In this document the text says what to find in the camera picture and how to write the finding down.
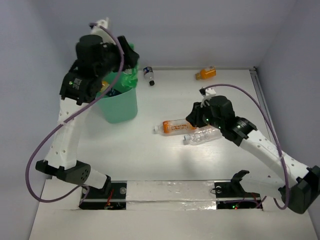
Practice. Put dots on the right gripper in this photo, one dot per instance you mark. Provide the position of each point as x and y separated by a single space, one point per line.
194 117

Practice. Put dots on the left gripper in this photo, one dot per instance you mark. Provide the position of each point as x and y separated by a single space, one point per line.
130 55

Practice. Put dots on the clear bottle orange label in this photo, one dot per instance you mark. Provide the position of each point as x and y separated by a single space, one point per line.
174 127

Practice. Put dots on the green Sprite bottle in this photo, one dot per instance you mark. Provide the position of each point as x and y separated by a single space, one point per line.
129 78

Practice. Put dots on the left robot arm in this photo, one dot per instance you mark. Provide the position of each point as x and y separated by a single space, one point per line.
80 86

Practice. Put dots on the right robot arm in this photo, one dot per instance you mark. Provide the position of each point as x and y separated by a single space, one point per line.
295 183

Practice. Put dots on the green plastic bin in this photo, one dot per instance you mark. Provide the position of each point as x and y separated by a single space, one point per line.
119 104

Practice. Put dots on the clear empty water bottle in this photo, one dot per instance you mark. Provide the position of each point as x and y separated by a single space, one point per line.
202 135

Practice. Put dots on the clear Pepsi bottle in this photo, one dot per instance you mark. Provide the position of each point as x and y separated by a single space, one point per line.
148 74

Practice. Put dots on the amber ribbed orange bottle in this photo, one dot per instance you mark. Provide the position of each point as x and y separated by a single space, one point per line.
206 73

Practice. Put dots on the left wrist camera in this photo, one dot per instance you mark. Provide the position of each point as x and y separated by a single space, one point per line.
98 27

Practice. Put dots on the aluminium rail right edge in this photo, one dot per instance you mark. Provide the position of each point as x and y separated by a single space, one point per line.
262 102

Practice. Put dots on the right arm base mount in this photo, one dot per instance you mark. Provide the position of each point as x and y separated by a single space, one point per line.
230 195

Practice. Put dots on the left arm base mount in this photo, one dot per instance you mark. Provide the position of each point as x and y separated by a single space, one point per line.
111 198

